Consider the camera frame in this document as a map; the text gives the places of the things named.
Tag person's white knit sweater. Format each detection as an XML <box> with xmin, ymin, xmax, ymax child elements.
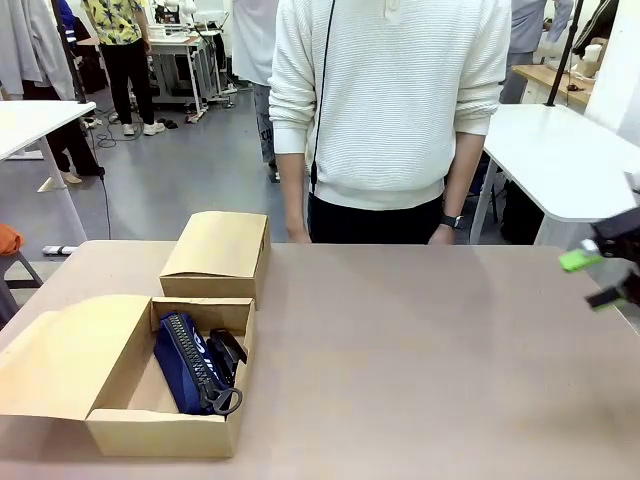
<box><xmin>268</xmin><ymin>0</ymin><xmax>513</xmax><ymax>211</ymax></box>

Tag white side table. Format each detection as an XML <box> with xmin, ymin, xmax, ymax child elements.
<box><xmin>0</xmin><ymin>99</ymin><xmax>99</xmax><ymax>241</ymax></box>

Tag grey stool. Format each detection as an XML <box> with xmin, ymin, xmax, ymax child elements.
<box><xmin>0</xmin><ymin>251</ymin><xmax>45</xmax><ymax>329</ymax></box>

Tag wood-topped workbench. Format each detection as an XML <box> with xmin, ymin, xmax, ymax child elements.
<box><xmin>147</xmin><ymin>32</ymin><xmax>210</xmax><ymax>117</ymax></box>

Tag orange cloth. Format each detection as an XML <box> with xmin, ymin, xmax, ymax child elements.
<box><xmin>0</xmin><ymin>222</ymin><xmax>26</xmax><ymax>257</ymax></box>

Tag light wooden desk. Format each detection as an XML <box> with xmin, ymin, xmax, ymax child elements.
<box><xmin>511</xmin><ymin>60</ymin><xmax>597</xmax><ymax>107</ymax></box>

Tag black stand pole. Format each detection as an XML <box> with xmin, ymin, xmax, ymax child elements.
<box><xmin>544</xmin><ymin>0</ymin><xmax>585</xmax><ymax>108</ymax></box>

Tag large cardboard box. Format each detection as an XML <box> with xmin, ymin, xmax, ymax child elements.
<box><xmin>0</xmin><ymin>293</ymin><xmax>260</xmax><ymax>459</ymax></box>

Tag hanging black jacket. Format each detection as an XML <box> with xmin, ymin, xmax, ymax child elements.
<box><xmin>572</xmin><ymin>0</ymin><xmax>620</xmax><ymax>57</ymax></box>

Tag navy blue pencil case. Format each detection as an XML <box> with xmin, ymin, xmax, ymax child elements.
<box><xmin>152</xmin><ymin>311</ymin><xmax>245</xmax><ymax>417</ymax></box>

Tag person's black trousers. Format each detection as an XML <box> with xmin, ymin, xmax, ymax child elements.
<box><xmin>306</xmin><ymin>191</ymin><xmax>446</xmax><ymax>246</ymax></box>

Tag person in grey coat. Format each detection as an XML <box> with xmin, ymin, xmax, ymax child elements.
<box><xmin>0</xmin><ymin>0</ymin><xmax>107</xmax><ymax>185</ymax></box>

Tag person in blue-grey clothes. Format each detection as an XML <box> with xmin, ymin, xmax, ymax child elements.
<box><xmin>498</xmin><ymin>0</ymin><xmax>575</xmax><ymax>105</ymax></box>

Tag person's left forearm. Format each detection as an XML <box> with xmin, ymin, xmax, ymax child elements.
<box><xmin>441</xmin><ymin>130</ymin><xmax>485</xmax><ymax>219</ymax></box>

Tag slim black stapler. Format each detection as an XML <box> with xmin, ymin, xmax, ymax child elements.
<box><xmin>206</xmin><ymin>326</ymin><xmax>250</xmax><ymax>387</ymax></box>

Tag small cardboard box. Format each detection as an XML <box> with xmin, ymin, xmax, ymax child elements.
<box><xmin>158</xmin><ymin>210</ymin><xmax>273</xmax><ymax>312</ymax></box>

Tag person's right hand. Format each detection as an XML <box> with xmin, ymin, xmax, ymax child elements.
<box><xmin>284</xmin><ymin>219</ymin><xmax>313</xmax><ymax>246</ymax></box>

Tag person's left hand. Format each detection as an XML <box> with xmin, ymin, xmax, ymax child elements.
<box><xmin>427</xmin><ymin>223</ymin><xmax>457</xmax><ymax>246</ymax></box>

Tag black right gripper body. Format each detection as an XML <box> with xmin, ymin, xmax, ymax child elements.
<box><xmin>589</xmin><ymin>204</ymin><xmax>640</xmax><ymax>262</ymax></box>

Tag person's right forearm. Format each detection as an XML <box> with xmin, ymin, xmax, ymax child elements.
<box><xmin>276</xmin><ymin>148</ymin><xmax>309</xmax><ymax>227</ymax></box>

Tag person in patterned trousers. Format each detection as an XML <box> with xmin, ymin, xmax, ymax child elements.
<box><xmin>230</xmin><ymin>0</ymin><xmax>282</xmax><ymax>184</ymax></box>

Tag person in yellow floral shirt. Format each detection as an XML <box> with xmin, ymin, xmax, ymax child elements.
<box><xmin>81</xmin><ymin>0</ymin><xmax>167</xmax><ymax>138</ymax></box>

